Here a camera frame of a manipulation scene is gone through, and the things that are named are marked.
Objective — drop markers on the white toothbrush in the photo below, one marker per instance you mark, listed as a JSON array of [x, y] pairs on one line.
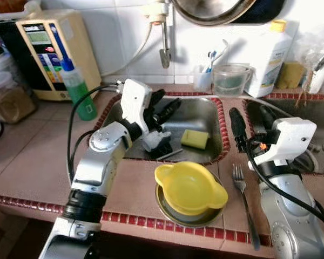
[[220, 51]]

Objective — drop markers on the small white toothbrush cup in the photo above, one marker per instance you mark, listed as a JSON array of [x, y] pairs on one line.
[[202, 80]]

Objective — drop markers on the clear plastic bag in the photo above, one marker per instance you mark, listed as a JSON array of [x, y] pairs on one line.
[[313, 46]]

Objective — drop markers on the hanging black pan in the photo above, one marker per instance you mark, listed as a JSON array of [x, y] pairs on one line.
[[267, 9]]

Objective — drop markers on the beige water ioniser appliance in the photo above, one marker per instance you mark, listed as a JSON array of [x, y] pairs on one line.
[[75, 38]]

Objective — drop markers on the white wall tap fitting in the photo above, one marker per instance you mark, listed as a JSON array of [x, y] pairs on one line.
[[155, 12]]

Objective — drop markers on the white detergent bottle yellow cap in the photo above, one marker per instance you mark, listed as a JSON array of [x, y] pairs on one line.
[[270, 59]]

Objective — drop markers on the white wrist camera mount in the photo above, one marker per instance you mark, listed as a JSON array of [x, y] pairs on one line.
[[289, 137], [135, 102]]

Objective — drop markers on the white tub green lid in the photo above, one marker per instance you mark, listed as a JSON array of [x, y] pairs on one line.
[[0, 62]]

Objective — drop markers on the brown wooden utensil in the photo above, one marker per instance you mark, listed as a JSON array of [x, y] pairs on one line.
[[301, 94]]

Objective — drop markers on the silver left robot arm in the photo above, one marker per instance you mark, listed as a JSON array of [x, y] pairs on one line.
[[97, 167]]

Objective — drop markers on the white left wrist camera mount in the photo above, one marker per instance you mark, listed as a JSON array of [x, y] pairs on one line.
[[135, 102]]

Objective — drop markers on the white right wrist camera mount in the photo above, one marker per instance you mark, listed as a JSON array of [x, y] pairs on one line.
[[289, 137]]

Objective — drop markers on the yellow green scouring sponge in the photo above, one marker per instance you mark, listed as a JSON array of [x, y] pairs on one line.
[[194, 139]]

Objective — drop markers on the hanging steel pan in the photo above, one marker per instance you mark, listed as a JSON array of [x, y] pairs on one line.
[[216, 11]]

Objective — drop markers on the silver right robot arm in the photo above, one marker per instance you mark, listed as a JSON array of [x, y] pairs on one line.
[[291, 216]]

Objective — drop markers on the small steel bowl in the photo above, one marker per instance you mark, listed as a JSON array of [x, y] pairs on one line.
[[194, 221]]

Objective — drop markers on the yellow sponge block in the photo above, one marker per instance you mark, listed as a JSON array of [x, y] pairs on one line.
[[290, 75]]

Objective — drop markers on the clear plastic measuring jug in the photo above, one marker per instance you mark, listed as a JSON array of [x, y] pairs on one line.
[[229, 81]]

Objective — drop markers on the yellow plastic bowl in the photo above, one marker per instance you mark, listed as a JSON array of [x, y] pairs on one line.
[[191, 186]]

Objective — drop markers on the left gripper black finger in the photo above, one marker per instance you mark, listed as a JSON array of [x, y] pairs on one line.
[[155, 99], [168, 110]]

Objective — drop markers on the blue toothbrush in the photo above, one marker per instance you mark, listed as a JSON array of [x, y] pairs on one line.
[[209, 59]]

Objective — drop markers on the white utensil container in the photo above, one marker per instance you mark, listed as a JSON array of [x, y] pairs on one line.
[[321, 78]]

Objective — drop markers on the green soap bottle blue cap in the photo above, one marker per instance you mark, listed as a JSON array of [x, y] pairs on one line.
[[81, 97]]

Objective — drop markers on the clear jar brown contents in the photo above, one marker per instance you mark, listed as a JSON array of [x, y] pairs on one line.
[[11, 105]]

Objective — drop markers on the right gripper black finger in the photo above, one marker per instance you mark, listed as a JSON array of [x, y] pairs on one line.
[[238, 128], [267, 116]]

